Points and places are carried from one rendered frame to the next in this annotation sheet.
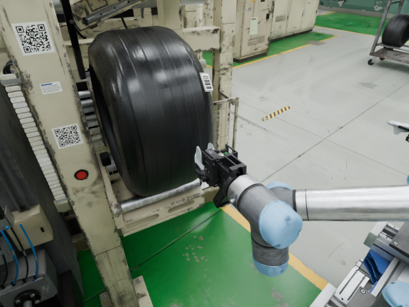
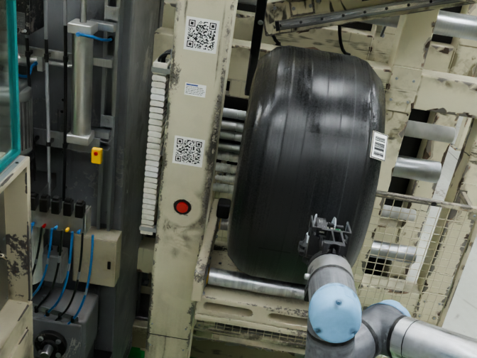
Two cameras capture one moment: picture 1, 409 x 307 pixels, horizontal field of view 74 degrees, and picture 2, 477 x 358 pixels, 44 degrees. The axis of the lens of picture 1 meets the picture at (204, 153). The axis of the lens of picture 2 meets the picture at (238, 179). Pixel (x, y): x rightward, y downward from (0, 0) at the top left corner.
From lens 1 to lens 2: 0.52 m
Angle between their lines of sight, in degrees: 26
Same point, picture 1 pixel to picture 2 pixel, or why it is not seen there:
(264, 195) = (336, 276)
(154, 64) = (316, 101)
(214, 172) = (311, 245)
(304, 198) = (407, 326)
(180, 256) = not seen: outside the picture
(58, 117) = (187, 125)
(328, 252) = not seen: outside the picture
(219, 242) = not seen: outside the picture
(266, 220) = (319, 296)
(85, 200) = (172, 243)
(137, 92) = (280, 126)
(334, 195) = (444, 336)
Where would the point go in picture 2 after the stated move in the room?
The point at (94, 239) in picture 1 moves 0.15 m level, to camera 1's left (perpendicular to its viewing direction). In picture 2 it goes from (160, 307) to (120, 284)
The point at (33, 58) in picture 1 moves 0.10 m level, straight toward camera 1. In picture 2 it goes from (192, 55) to (187, 67)
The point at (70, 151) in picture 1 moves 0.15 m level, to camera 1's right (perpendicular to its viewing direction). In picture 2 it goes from (182, 170) to (232, 192)
